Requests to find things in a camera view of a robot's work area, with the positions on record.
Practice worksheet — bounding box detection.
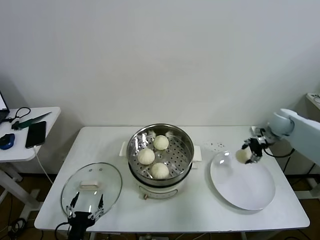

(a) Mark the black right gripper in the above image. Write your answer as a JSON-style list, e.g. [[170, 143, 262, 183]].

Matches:
[[241, 138, 265, 165]]

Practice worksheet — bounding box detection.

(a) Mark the large white plate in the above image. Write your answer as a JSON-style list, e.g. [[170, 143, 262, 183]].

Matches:
[[209, 149, 277, 211]]

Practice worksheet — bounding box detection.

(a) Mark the round glass pot lid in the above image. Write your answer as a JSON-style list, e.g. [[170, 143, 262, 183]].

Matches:
[[60, 162, 123, 221]]

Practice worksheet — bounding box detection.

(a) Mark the white table base bar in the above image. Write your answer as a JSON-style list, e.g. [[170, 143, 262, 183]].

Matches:
[[287, 174, 320, 201]]

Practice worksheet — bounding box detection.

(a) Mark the black floor cable bundle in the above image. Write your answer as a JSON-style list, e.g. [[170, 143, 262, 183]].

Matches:
[[7, 216, 28, 238]]

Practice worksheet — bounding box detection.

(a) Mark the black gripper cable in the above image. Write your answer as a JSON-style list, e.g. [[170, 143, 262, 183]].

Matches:
[[262, 147, 296, 159], [54, 222, 72, 240]]

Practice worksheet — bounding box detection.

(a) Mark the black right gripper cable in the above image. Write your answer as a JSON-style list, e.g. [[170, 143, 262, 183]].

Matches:
[[262, 147, 296, 159]]

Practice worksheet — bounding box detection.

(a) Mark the dark green flat tool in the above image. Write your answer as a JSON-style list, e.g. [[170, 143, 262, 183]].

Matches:
[[19, 111, 53, 128]]

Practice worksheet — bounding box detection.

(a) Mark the white cabinet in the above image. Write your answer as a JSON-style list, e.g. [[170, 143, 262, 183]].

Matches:
[[305, 92, 320, 121]]

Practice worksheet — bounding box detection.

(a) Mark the steel steamer pot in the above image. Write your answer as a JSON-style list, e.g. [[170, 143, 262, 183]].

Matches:
[[120, 141, 202, 201]]

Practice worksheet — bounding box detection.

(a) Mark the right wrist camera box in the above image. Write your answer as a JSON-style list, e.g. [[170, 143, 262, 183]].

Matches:
[[250, 126, 270, 146]]

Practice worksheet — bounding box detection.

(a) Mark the white side table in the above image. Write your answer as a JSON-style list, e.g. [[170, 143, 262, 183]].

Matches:
[[0, 106, 62, 221]]

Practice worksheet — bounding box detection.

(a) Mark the black laptop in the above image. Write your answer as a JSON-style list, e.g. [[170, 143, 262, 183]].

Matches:
[[0, 91, 11, 123]]

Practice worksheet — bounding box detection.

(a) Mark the white steamed baozi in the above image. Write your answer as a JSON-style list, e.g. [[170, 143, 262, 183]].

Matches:
[[235, 149, 252, 165], [150, 162, 170, 180], [138, 148, 156, 166], [152, 134, 170, 151]]

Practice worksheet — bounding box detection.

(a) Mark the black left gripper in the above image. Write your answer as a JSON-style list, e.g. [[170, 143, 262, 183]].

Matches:
[[65, 191, 105, 240]]

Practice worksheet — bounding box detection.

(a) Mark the black looped cable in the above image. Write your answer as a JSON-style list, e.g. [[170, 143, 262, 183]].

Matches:
[[4, 106, 32, 123]]

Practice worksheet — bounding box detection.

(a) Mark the blue computer mouse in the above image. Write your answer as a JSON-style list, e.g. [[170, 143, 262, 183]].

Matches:
[[0, 133, 16, 150]]

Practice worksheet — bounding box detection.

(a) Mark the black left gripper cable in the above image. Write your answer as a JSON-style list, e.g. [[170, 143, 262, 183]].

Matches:
[[54, 222, 72, 240]]

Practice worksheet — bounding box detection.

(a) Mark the black smartphone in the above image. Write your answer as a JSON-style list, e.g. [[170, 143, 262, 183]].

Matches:
[[25, 120, 48, 149]]

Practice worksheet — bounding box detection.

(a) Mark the white charging cable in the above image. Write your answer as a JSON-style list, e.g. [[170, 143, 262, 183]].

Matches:
[[33, 144, 55, 185]]

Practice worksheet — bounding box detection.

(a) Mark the stainless steel steamer basket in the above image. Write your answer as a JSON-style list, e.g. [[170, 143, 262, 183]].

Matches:
[[127, 123, 195, 182]]

